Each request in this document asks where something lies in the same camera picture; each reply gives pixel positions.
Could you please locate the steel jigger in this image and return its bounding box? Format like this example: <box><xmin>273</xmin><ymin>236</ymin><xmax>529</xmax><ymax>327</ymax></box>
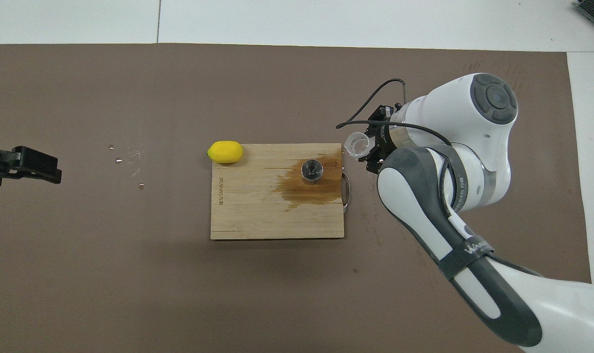
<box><xmin>300</xmin><ymin>158</ymin><xmax>323</xmax><ymax>184</ymax></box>

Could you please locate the clear plastic cup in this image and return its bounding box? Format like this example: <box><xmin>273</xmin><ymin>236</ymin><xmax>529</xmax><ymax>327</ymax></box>
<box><xmin>344</xmin><ymin>131</ymin><xmax>376</xmax><ymax>158</ymax></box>

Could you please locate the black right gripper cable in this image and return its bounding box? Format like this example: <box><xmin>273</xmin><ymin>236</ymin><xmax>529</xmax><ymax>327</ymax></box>
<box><xmin>336</xmin><ymin>78</ymin><xmax>454</xmax><ymax>148</ymax></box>

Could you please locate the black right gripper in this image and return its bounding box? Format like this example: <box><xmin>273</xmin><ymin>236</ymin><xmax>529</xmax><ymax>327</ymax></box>
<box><xmin>365</xmin><ymin>104</ymin><xmax>401</xmax><ymax>175</ymax></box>

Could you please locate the yellow lemon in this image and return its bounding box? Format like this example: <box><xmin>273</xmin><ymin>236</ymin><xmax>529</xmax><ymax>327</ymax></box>
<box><xmin>207</xmin><ymin>141</ymin><xmax>244</xmax><ymax>163</ymax></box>

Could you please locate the brown table mat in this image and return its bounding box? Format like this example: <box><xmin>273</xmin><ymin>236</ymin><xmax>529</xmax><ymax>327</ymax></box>
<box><xmin>0</xmin><ymin>43</ymin><xmax>594</xmax><ymax>353</ymax></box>

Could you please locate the wooden cutting board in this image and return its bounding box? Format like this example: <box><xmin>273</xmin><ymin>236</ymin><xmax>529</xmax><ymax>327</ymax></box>
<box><xmin>210</xmin><ymin>143</ymin><xmax>351</xmax><ymax>241</ymax></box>

